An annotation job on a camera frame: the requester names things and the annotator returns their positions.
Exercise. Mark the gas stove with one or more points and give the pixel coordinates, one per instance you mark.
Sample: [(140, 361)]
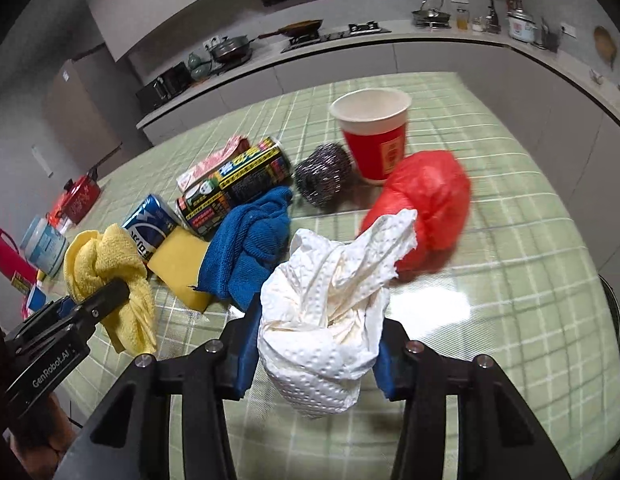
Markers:
[(340, 35)]

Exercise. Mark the white plastic jar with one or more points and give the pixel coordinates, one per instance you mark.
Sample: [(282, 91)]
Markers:
[(42, 247)]

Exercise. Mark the yellow blue drink can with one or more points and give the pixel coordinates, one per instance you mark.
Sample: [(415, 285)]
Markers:
[(234, 185)]

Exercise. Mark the blue cloth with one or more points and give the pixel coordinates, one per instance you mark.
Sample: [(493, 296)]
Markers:
[(244, 245)]

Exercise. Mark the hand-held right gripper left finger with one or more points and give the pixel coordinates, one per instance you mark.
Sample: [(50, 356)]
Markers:
[(247, 360)]

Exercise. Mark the dark bottle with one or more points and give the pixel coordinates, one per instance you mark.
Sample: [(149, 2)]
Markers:
[(492, 17)]

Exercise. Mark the grey kitchen counter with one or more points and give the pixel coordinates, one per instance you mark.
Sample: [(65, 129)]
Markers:
[(440, 60)]

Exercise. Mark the round wooden board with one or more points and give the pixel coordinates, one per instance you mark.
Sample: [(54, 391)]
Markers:
[(605, 45)]

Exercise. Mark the black toaster oven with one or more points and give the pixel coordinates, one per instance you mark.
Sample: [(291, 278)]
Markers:
[(164, 85)]

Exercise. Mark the grey refrigerator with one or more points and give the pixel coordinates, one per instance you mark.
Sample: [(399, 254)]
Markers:
[(79, 110)]

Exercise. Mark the white rice cooker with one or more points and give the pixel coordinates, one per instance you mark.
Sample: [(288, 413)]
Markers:
[(522, 25)]

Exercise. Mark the teal teapot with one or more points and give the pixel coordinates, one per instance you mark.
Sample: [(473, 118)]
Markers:
[(197, 65)]

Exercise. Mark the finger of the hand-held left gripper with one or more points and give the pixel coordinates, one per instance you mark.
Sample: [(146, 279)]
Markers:
[(102, 300)]

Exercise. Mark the small white cup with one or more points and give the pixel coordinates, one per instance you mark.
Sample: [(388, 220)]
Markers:
[(597, 78)]

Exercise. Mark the steel wool scrubber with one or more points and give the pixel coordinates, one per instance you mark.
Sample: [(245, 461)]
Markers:
[(322, 172)]

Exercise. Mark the blue soda can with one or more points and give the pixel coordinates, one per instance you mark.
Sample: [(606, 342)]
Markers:
[(147, 225)]

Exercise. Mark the yellow cloth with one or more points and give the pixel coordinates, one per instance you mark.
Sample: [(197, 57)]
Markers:
[(109, 255)]

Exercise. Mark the red paper cup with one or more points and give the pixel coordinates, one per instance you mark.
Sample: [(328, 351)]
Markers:
[(380, 150)]

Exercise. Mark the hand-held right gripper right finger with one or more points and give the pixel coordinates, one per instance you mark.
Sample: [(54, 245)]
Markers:
[(385, 375)]

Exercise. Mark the green checked tablecloth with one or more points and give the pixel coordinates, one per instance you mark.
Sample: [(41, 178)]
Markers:
[(515, 285)]

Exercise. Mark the yellow oil jar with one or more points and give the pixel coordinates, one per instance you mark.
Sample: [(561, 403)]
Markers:
[(462, 19)]

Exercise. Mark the red thermos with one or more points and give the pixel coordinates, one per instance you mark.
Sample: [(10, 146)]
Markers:
[(9, 257)]

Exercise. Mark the pink white carton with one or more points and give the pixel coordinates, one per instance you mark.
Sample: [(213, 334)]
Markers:
[(204, 167)]

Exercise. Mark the red plastic bag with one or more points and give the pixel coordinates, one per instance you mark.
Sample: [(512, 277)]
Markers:
[(430, 195)]

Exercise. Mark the yellow sponge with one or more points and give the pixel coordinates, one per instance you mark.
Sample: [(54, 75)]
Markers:
[(177, 265)]

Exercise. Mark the white paper towel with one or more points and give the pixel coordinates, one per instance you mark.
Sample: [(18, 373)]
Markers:
[(315, 320)]

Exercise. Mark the pot with glass lid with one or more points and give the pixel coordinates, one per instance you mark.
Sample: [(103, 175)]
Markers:
[(229, 50)]

